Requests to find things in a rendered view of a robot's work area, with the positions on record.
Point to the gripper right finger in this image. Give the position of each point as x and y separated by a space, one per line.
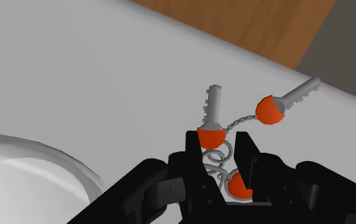
267 173

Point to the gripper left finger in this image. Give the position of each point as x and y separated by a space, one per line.
193 173

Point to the orange-headed silver key bunch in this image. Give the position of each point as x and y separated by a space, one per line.
210 139

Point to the white round bowl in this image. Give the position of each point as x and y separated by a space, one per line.
25 186

